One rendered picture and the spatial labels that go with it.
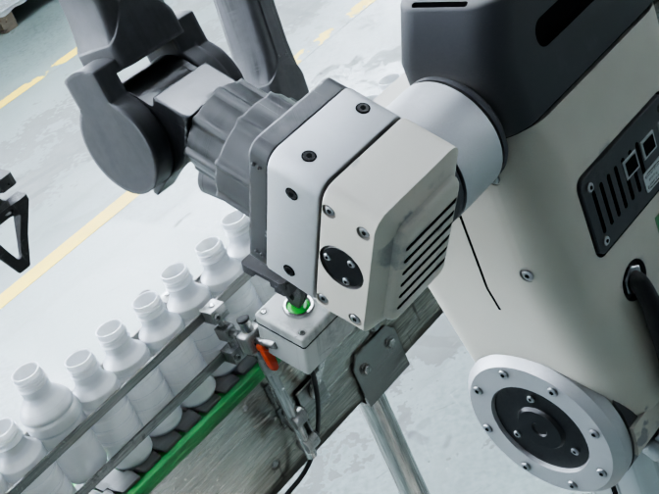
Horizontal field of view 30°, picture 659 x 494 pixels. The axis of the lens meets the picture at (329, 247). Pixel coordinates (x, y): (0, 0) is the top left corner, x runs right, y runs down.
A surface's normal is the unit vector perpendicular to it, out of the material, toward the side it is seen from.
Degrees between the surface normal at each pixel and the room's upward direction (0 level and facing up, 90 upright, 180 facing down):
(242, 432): 90
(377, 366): 90
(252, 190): 90
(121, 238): 0
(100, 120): 85
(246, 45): 68
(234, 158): 61
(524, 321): 101
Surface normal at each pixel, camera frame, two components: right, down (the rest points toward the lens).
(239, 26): -0.51, 0.29
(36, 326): -0.35, -0.79
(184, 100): 0.10, -0.68
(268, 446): 0.70, 0.13
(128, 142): -0.61, 0.54
